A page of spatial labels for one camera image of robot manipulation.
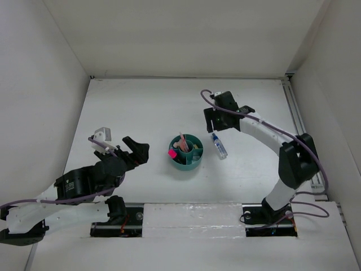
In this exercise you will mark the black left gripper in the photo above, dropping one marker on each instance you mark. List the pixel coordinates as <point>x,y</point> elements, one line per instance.
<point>140,152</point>

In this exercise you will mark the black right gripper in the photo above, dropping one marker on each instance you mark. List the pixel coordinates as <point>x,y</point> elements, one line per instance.
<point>210,114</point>

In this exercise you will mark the pink black highlighter marker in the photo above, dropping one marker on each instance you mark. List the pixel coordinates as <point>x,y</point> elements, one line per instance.
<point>173,154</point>

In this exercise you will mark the small blue capped glue bottle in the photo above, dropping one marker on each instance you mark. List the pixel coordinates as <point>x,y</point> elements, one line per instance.
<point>219,146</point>

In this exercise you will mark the pink wooden pencil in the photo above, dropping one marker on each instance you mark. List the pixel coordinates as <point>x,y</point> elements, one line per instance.
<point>183,143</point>

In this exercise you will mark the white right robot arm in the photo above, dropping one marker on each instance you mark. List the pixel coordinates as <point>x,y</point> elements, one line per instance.
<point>248,174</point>

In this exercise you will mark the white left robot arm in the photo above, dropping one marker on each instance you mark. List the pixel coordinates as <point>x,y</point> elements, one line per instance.
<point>83,195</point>

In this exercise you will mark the teal round desk organizer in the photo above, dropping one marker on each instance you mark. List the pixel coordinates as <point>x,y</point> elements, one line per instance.
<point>187,161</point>

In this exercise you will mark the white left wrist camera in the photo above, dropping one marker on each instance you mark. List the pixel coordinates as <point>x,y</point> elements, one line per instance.
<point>103,136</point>

